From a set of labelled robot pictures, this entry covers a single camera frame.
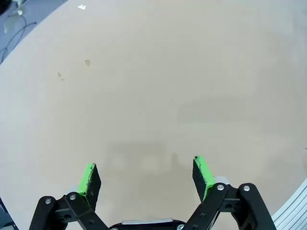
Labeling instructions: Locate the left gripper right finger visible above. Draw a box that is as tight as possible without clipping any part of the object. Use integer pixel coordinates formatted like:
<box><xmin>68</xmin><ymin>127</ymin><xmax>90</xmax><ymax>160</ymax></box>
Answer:
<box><xmin>184</xmin><ymin>155</ymin><xmax>276</xmax><ymax>230</ymax></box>

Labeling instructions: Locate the aluminium profile rail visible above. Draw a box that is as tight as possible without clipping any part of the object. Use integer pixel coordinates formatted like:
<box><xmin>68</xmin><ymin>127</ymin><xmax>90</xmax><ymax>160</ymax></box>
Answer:
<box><xmin>271</xmin><ymin>177</ymin><xmax>307</xmax><ymax>230</ymax></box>

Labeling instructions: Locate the black floor cable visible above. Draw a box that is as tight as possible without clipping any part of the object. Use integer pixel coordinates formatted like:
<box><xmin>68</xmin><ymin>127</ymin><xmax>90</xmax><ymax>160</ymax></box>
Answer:
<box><xmin>0</xmin><ymin>14</ymin><xmax>37</xmax><ymax>62</ymax></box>

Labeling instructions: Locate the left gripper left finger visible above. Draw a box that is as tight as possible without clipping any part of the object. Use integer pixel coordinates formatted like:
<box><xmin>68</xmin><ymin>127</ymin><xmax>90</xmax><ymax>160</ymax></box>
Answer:
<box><xmin>29</xmin><ymin>163</ymin><xmax>110</xmax><ymax>230</ymax></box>

